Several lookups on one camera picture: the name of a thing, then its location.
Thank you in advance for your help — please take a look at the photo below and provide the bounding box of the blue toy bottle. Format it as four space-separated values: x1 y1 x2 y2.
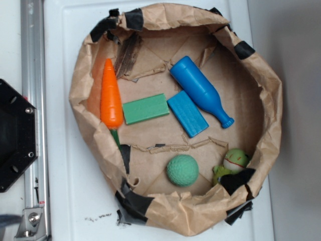
170 56 234 129

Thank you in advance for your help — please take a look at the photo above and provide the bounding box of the orange toy carrot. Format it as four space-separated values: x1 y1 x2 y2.
100 58 124 148

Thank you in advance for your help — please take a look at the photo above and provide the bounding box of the white plastic tray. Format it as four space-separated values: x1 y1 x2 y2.
44 1 274 240

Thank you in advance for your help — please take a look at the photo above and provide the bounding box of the brown paper bag bin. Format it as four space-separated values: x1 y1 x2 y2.
69 3 282 236

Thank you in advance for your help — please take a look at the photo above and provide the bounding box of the green rectangular block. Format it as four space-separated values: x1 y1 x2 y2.
122 93 170 125

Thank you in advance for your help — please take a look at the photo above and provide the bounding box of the metal corner bracket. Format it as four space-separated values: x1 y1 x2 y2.
14 207 48 240

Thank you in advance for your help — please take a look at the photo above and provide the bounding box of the blue rectangular block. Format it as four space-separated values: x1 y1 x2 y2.
167 90 209 138

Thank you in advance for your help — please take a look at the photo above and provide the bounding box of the green dimpled ball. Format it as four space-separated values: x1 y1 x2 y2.
167 155 199 187

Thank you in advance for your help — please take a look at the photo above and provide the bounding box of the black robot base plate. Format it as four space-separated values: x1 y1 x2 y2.
1 79 38 193

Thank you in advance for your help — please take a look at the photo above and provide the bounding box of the aluminium frame rail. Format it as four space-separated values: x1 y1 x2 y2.
21 1 52 240

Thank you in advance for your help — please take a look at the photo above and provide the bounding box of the green frog toy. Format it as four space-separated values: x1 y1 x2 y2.
213 148 250 186

